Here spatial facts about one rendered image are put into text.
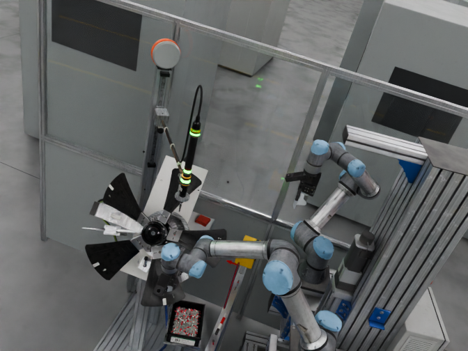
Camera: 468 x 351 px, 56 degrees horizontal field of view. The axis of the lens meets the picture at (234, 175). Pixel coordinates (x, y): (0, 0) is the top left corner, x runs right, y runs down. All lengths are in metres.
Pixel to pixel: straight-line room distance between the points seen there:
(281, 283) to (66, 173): 2.10
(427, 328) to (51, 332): 2.32
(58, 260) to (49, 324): 0.60
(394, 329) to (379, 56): 2.61
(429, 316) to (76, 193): 2.44
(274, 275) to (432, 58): 2.97
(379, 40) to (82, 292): 3.21
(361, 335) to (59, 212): 2.39
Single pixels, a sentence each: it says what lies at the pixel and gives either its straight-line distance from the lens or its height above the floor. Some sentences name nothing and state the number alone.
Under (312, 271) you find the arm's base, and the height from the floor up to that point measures 1.11.
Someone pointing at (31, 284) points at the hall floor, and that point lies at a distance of 3.63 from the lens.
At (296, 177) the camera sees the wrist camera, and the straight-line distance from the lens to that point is 2.13.
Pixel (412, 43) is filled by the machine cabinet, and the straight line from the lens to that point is 4.22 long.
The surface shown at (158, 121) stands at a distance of 2.50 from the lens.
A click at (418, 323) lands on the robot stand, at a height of 1.23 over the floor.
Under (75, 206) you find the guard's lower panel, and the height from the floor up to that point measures 0.48.
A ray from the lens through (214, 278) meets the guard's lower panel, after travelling 3.33.
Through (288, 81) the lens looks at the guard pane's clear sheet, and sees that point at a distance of 2.47.
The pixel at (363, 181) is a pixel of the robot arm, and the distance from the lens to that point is 2.19.
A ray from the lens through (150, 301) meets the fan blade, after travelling 2.24.
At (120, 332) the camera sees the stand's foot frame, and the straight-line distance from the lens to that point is 3.24.
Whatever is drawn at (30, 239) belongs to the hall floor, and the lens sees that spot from 3.96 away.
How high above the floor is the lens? 2.69
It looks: 32 degrees down
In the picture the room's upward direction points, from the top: 15 degrees clockwise
